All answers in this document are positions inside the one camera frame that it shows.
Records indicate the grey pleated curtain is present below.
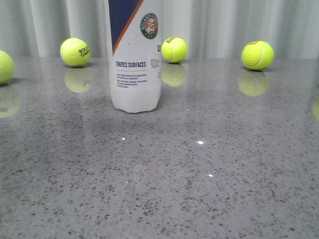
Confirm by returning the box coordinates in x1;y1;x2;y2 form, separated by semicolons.
0;0;319;59

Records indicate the right tennis ball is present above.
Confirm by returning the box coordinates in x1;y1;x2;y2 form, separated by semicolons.
241;41;275;70

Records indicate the white Wilson tennis ball can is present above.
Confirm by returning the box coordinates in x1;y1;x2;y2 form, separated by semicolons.
104;0;162;113

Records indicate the Roland Garros tennis ball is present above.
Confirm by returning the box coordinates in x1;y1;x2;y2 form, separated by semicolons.
60;38;91;67

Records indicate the centre tennis ball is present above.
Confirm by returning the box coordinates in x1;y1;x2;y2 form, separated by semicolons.
161;37;188;63

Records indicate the far left tennis ball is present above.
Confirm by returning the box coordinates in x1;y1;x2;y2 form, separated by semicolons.
0;51;14;85

